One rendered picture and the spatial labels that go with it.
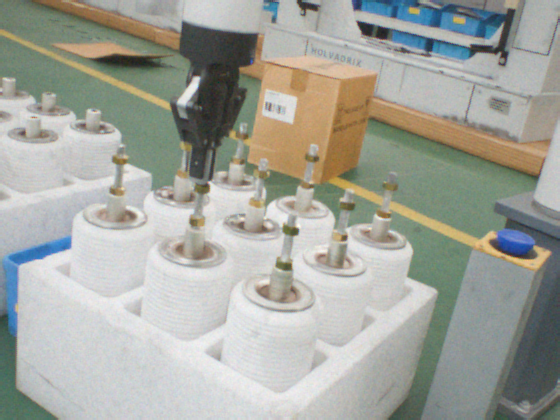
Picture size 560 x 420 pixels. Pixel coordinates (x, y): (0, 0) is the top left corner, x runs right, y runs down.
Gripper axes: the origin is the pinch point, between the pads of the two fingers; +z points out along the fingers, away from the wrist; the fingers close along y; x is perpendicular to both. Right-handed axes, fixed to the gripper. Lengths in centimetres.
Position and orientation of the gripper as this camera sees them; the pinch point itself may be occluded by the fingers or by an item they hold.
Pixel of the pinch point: (203, 163)
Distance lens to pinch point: 69.8
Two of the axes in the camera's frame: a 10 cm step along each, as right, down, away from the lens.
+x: -9.2, -2.7, 2.9
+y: 3.7, -2.8, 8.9
